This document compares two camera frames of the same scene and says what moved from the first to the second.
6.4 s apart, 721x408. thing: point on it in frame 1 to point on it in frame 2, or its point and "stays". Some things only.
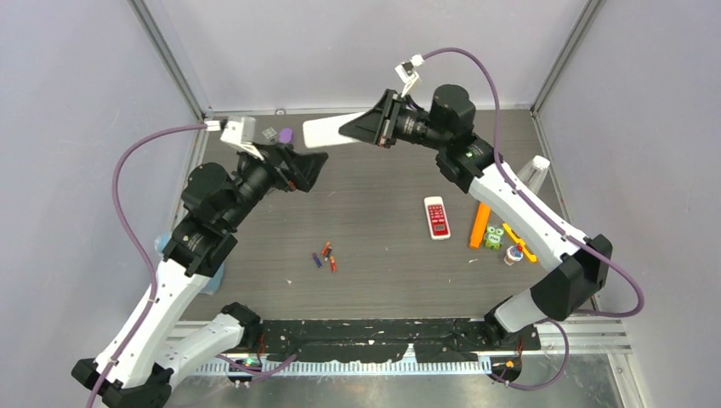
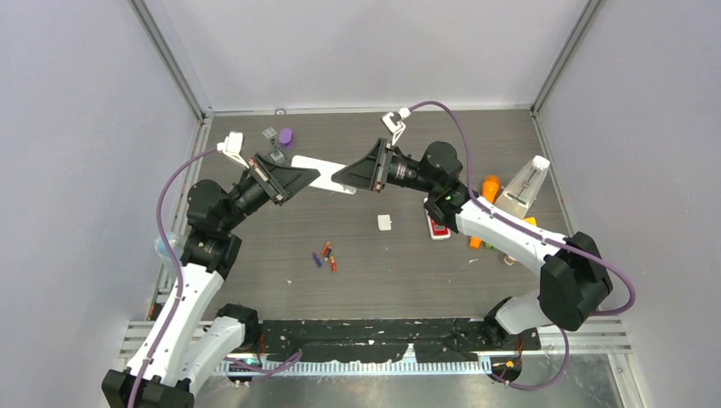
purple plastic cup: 286,135 stays
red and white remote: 437,218 stays
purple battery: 317,260 stays
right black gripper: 377,126 to 372,172
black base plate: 438,341 stays
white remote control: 326,130 to 326,169
